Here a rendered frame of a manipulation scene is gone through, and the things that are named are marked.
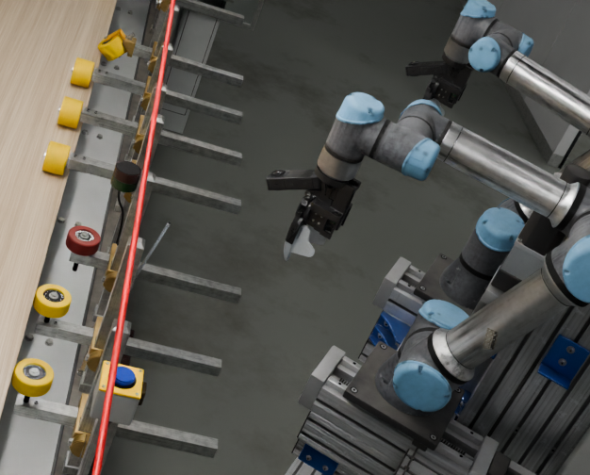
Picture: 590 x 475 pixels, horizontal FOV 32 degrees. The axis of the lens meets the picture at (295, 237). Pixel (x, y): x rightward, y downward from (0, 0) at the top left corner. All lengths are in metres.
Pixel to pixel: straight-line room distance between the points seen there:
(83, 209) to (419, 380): 1.46
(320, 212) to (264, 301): 2.21
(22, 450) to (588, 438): 1.24
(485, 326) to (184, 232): 2.50
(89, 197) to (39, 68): 0.41
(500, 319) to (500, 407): 0.49
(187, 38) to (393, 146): 2.99
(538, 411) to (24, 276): 1.18
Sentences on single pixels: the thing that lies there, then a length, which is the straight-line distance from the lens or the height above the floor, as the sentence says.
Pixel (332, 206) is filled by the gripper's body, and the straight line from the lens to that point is 1.92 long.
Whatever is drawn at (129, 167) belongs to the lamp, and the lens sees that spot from 2.40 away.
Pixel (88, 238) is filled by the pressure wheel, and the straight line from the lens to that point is 2.57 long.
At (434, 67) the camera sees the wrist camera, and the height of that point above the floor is 1.47.
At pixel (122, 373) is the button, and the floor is 1.23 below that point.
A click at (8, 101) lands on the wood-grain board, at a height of 0.90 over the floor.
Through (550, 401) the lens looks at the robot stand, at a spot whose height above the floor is 1.12.
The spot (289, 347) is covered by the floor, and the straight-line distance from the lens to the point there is 3.94.
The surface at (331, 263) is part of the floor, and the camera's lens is 4.48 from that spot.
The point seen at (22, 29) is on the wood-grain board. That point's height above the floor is 0.90.
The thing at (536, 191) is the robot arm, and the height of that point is 1.61.
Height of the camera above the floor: 2.41
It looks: 32 degrees down
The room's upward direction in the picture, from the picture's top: 23 degrees clockwise
